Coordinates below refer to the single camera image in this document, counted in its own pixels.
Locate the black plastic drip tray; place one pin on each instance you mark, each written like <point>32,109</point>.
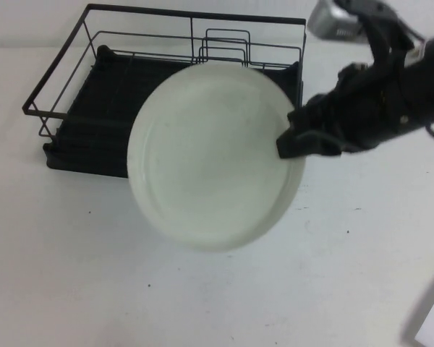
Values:
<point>94,152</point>

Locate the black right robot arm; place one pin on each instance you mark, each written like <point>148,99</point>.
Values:
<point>430,79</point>

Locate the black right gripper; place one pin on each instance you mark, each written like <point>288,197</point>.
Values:
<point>365,108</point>

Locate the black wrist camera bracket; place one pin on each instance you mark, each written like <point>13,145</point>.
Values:
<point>379,32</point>

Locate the white round plate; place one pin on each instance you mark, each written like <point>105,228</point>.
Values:
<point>209,162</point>

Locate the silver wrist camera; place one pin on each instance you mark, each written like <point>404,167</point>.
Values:
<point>329,21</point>

